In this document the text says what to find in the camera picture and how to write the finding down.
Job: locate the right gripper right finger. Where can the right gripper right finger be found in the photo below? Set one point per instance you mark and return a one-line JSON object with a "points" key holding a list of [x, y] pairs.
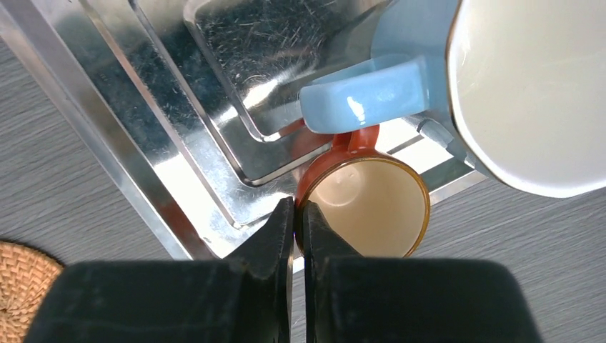
{"points": [[351, 298]]}

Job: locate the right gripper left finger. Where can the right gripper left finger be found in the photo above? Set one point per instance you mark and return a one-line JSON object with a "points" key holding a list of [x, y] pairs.
{"points": [[244, 297]]}

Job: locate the small brown cup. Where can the small brown cup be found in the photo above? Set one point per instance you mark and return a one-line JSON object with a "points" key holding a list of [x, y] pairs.
{"points": [[378, 204]]}

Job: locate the woven rattan coaster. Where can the woven rattan coaster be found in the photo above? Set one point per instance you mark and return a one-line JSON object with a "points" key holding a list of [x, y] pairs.
{"points": [[26, 277]]}

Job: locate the white light blue mug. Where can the white light blue mug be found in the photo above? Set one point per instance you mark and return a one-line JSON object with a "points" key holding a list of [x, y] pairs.
{"points": [[514, 88]]}

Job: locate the metal tray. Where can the metal tray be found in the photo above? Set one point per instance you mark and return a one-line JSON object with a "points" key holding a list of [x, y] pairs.
{"points": [[192, 106]]}

